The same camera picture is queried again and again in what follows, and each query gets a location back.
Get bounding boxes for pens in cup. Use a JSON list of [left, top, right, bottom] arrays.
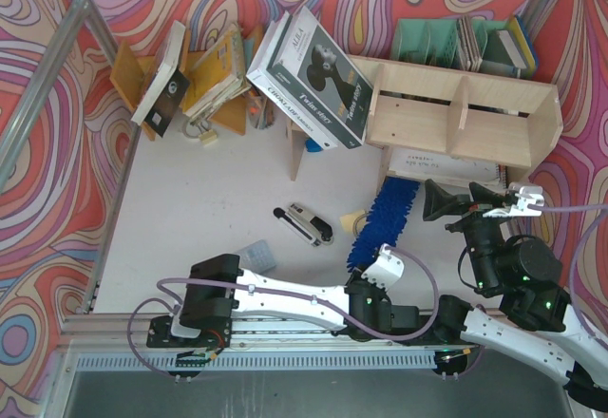
[[246, 94, 275, 130]]

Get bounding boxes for black white paperback book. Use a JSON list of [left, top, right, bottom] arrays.
[[131, 20, 190, 137]]

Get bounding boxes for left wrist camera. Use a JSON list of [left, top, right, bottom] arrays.
[[361, 243, 405, 291]]

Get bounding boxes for green desk organizer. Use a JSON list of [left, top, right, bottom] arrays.
[[390, 18, 522, 79]]

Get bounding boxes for purple cable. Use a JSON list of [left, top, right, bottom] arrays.
[[125, 245, 441, 379], [526, 202, 608, 343]]

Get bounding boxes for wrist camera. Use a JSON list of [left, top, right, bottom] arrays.
[[483, 182, 545, 219], [361, 243, 405, 291]]

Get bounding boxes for light wooden bookshelf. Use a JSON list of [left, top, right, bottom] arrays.
[[284, 54, 564, 196]]

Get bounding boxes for brown notebooks in organizer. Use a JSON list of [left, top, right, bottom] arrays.
[[458, 15, 483, 72]]

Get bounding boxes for Twins story book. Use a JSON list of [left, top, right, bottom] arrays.
[[266, 8, 373, 149]]

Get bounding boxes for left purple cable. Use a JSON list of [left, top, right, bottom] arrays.
[[125, 245, 441, 379]]

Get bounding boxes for white Czekolada book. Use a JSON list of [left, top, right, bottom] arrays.
[[246, 12, 338, 150]]

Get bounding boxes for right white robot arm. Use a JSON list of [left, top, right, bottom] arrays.
[[423, 180, 607, 412]]

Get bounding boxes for yellow calculator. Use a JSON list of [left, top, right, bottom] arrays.
[[236, 239, 276, 274]]

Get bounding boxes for stack of yellow books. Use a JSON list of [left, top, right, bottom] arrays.
[[182, 23, 249, 124]]

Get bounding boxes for brass padlock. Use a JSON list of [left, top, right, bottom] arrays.
[[181, 121, 218, 146]]

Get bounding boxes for blue microfiber duster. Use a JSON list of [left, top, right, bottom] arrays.
[[347, 177, 420, 273]]

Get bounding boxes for beige black stapler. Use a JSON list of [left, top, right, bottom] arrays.
[[288, 203, 334, 245]]

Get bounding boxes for blue yellow book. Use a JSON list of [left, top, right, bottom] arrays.
[[497, 15, 539, 79]]

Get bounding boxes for yellow wooden book stand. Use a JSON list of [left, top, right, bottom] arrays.
[[110, 29, 247, 136]]

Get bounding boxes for masking tape roll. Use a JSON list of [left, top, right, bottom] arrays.
[[352, 213, 368, 237]]

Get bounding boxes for yellow sticky note pad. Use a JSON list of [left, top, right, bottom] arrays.
[[340, 210, 367, 234]]

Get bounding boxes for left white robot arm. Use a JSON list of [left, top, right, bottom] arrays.
[[180, 249, 422, 341]]

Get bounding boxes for spiral notebook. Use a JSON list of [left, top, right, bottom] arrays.
[[389, 148, 507, 190]]

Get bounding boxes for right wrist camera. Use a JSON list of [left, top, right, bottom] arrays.
[[483, 182, 545, 219]]

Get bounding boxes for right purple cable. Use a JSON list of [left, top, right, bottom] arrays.
[[526, 202, 608, 343]]

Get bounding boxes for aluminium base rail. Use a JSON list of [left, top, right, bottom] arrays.
[[60, 313, 482, 376]]

